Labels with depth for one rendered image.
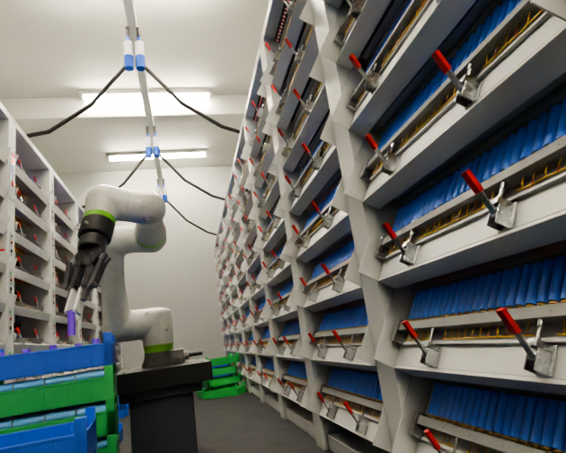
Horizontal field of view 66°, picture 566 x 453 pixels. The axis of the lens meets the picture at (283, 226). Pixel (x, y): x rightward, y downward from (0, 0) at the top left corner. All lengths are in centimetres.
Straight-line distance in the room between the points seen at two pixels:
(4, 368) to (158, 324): 88
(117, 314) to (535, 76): 170
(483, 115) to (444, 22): 19
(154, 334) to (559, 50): 174
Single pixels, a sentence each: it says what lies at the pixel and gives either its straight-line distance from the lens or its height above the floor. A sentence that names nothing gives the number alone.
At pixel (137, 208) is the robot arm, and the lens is 139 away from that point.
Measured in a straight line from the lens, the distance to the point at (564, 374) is 64.
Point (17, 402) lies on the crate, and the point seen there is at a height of 35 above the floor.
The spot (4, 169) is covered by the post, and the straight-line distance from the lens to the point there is 268.
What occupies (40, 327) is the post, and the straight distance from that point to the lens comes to 317.
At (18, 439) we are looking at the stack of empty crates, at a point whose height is 28.
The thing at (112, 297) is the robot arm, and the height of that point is 66.
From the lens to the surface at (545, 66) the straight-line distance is 64.
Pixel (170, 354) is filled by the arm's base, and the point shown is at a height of 40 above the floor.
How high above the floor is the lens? 41
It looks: 14 degrees up
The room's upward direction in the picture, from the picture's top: 8 degrees counter-clockwise
